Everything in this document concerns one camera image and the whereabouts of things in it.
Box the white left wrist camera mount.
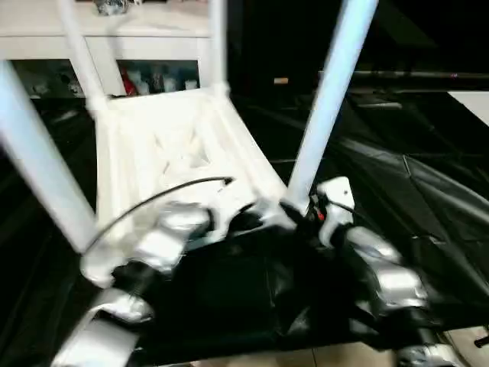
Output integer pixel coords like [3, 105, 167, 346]
[206, 179, 257, 242]

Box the long black rod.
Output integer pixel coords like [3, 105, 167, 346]
[351, 69, 489, 82]

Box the crumpled silver bag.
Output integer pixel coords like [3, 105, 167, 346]
[95, 0, 130, 17]

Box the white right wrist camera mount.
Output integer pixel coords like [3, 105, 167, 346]
[315, 175, 355, 248]

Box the white glass-door cabinet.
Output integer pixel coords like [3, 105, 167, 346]
[0, 0, 214, 99]

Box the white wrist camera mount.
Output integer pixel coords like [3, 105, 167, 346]
[315, 175, 355, 248]
[206, 179, 257, 242]

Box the white plastic table top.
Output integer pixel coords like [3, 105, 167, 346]
[78, 89, 295, 291]

